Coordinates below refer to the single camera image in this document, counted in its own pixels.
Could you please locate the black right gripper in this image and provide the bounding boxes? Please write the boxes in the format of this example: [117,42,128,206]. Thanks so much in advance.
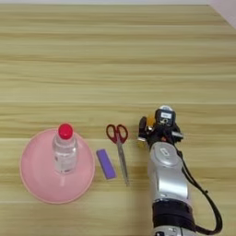
[137,115,184,148]

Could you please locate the orange juice bottle white cap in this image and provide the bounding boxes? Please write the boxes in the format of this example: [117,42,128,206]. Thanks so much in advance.
[136,104,173,148]

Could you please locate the clear red-capped water bottle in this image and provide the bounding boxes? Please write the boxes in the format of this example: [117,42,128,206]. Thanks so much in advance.
[52,123,78,175]

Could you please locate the purple rectangular block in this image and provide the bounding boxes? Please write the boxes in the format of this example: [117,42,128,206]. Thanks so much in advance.
[95,147,118,181]

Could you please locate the pink round plate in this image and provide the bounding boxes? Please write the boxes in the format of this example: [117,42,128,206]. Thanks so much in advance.
[18,127,96,205]

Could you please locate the red-handled scissors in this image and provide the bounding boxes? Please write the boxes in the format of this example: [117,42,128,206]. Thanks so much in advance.
[105,123,131,187]

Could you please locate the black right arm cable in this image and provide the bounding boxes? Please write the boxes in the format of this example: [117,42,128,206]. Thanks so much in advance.
[174,147,224,236]

